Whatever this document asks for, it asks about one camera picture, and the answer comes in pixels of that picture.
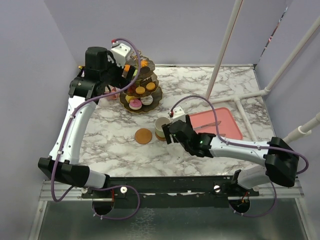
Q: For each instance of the green mug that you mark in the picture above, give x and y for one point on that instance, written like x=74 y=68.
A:
x=159 y=122

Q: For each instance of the chocolate chip cookie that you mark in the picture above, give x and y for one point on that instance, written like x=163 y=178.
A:
x=127 y=67

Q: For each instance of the orange jam biscuit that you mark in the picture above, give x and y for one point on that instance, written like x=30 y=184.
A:
x=140 y=90

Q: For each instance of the pink frosted donut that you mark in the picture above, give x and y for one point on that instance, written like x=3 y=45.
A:
x=135 y=104

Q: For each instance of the metal serving tongs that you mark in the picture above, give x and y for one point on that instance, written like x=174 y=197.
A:
x=208 y=125

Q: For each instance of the orange flower cookie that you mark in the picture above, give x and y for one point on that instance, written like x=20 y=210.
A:
x=144 y=63

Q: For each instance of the yellow cake slice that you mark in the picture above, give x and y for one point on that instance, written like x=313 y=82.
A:
x=128 y=98

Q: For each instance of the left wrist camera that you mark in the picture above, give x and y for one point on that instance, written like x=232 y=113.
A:
x=120 y=53

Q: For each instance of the round wooden coaster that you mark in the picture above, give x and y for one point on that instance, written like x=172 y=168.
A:
x=160 y=138
x=143 y=136

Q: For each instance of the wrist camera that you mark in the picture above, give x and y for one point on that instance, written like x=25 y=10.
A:
x=120 y=53
x=177 y=114

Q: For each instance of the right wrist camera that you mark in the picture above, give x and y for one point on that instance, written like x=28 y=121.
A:
x=177 y=114

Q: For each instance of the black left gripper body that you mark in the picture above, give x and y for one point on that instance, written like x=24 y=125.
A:
x=114 y=73

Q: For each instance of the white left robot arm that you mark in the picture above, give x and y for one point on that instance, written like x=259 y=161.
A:
x=103 y=67

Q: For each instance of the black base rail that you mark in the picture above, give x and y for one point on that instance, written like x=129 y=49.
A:
x=169 y=192

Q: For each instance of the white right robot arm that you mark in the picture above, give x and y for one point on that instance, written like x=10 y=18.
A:
x=275 y=160

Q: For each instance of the black sandwich cookie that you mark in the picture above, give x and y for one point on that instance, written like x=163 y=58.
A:
x=145 y=70

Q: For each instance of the three-tier grey cake stand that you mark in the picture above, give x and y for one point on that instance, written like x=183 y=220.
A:
x=142 y=81

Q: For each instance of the orange waffle biscuit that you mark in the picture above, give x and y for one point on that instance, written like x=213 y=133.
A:
x=150 y=86

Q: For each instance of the white chocolate-striped donut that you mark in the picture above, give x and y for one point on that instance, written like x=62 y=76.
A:
x=147 y=100

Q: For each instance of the pink serving tray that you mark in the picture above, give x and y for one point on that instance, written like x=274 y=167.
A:
x=205 y=122

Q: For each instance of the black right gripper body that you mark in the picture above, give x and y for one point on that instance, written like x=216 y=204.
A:
x=188 y=121

